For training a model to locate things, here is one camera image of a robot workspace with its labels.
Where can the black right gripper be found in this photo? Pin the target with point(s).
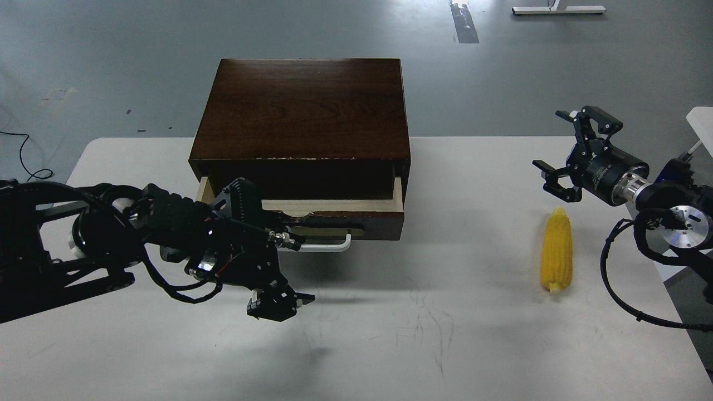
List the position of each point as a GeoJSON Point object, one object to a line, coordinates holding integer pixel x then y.
{"type": "Point", "coordinates": [594, 163]}

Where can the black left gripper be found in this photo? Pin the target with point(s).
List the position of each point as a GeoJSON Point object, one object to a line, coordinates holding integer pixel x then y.
{"type": "Point", "coordinates": [242, 244]}

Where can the wooden drawer with white handle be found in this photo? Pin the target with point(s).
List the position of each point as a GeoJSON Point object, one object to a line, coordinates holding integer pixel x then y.
{"type": "Point", "coordinates": [363, 203]}

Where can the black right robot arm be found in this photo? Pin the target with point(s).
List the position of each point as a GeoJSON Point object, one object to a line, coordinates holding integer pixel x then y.
{"type": "Point", "coordinates": [673, 221]}

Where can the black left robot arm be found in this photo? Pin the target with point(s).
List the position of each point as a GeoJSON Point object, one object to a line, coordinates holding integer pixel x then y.
{"type": "Point", "coordinates": [62, 245]}

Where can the yellow corn cob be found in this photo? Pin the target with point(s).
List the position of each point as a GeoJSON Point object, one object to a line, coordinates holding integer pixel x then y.
{"type": "Point", "coordinates": [556, 265]}

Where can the dark wooden drawer cabinet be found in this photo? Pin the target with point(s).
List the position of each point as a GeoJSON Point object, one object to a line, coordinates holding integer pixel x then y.
{"type": "Point", "coordinates": [306, 128]}

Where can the white furniture with caster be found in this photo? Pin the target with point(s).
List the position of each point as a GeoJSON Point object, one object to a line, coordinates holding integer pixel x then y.
{"type": "Point", "coordinates": [700, 119]}

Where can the white table leg base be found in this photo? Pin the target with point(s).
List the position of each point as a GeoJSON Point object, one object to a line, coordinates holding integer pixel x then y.
{"type": "Point", "coordinates": [557, 8]}

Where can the black floor tape strip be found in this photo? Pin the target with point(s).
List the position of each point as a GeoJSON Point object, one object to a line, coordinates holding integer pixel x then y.
{"type": "Point", "coordinates": [464, 25]}

